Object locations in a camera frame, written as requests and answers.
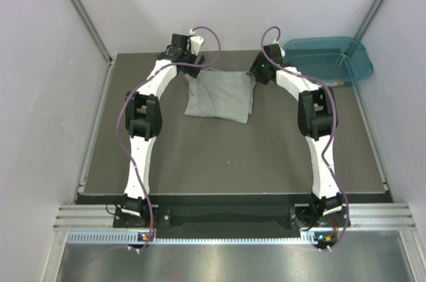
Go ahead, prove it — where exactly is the grey adidas t-shirt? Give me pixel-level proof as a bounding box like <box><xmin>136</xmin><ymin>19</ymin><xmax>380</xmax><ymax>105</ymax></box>
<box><xmin>184</xmin><ymin>68</ymin><xmax>256</xmax><ymax>124</ymax></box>

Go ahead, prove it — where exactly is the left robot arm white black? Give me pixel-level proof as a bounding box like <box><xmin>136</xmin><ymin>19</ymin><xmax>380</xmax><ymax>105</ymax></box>
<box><xmin>116</xmin><ymin>52</ymin><xmax>205</xmax><ymax>229</ymax></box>

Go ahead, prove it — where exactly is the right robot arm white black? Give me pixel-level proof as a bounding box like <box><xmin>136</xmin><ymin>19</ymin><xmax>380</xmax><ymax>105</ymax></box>
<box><xmin>249</xmin><ymin>45</ymin><xmax>345</xmax><ymax>229</ymax></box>

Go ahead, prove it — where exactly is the teal plastic bin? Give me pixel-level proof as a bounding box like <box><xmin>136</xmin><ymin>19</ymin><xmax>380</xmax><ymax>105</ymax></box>
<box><xmin>284</xmin><ymin>37</ymin><xmax>373</xmax><ymax>87</ymax></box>

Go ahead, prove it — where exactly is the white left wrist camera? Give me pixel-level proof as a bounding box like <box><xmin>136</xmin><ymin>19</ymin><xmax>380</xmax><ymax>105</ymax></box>
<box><xmin>188</xmin><ymin>29</ymin><xmax>204</xmax><ymax>56</ymax></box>

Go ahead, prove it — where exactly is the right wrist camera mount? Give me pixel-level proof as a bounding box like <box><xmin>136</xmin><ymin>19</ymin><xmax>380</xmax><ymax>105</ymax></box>
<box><xmin>264</xmin><ymin>43</ymin><xmax>285</xmax><ymax>65</ymax></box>

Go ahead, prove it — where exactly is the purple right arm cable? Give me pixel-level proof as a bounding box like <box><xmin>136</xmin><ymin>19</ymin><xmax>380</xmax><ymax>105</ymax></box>
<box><xmin>260</xmin><ymin>26</ymin><xmax>349</xmax><ymax>252</ymax></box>

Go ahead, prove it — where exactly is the right aluminium frame post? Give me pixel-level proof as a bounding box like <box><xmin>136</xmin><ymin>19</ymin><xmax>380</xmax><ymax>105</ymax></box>
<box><xmin>352</xmin><ymin>0</ymin><xmax>409</xmax><ymax>42</ymax></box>

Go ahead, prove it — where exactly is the aluminium frame post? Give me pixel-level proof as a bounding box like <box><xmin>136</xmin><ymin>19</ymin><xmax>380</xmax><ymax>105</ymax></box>
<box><xmin>352</xmin><ymin>0</ymin><xmax>409</xmax><ymax>42</ymax></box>
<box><xmin>69</xmin><ymin>0</ymin><xmax>113</xmax><ymax>65</ymax></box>

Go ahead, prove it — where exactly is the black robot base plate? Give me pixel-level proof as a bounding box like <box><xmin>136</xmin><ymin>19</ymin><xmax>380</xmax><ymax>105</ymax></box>
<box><xmin>113</xmin><ymin>194</ymin><xmax>349</xmax><ymax>239</ymax></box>

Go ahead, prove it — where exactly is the left aluminium frame post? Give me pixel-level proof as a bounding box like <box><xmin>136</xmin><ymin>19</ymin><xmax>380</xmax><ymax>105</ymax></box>
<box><xmin>69</xmin><ymin>0</ymin><xmax>113</xmax><ymax>65</ymax></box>

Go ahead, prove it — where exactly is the aluminium front rail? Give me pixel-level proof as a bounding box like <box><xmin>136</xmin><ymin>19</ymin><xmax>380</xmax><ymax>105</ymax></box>
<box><xmin>53</xmin><ymin>203</ymin><xmax>416</xmax><ymax>231</ymax></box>

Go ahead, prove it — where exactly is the slotted grey cable duct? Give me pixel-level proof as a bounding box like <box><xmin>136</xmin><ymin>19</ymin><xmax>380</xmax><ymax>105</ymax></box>
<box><xmin>66</xmin><ymin>231</ymin><xmax>337</xmax><ymax>245</ymax></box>

